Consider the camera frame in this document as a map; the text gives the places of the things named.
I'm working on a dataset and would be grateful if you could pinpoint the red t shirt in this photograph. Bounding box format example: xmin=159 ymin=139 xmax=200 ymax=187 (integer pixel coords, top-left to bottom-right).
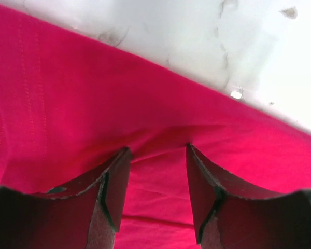
xmin=0 ymin=5 xmax=311 ymax=248

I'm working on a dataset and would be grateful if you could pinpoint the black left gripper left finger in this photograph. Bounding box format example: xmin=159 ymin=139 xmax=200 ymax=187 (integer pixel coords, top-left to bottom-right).
xmin=0 ymin=148 xmax=132 ymax=248

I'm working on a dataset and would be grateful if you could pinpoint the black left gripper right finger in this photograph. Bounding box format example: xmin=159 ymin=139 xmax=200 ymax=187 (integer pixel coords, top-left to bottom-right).
xmin=186 ymin=144 xmax=311 ymax=248

